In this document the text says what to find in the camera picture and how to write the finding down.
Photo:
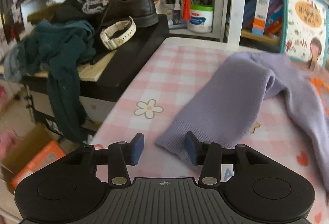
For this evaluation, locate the black box platform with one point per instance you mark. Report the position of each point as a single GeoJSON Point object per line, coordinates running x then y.
{"type": "Point", "coordinates": [126, 63]}

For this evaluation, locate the white wristwatch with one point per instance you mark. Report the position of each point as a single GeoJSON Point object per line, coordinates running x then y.
{"type": "Point", "coordinates": [118, 34]}

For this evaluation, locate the brown leather shoe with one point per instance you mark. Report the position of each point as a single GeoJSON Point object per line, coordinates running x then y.
{"type": "Point", "coordinates": [143, 12]}

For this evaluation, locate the white orange carton box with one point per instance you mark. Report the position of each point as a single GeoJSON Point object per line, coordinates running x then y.
{"type": "Point", "coordinates": [261, 12]}

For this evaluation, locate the teal children's picture book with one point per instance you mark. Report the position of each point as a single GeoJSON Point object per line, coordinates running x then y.
{"type": "Point", "coordinates": [305, 30]}

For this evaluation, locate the purple and pink sweater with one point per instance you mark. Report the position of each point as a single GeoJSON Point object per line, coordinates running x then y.
{"type": "Point", "coordinates": [226, 108]}

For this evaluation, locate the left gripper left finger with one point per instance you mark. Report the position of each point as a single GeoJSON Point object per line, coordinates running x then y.
{"type": "Point", "coordinates": [118, 156]}

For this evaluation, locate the white green-lid jar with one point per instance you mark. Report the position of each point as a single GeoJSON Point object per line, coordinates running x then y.
{"type": "Point", "coordinates": [201, 18]}

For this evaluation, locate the dark green garment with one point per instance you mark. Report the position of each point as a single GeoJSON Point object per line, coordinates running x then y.
{"type": "Point", "coordinates": [60, 49]}

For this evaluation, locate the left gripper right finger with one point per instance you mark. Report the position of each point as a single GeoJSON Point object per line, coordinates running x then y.
{"type": "Point", "coordinates": [210, 156]}

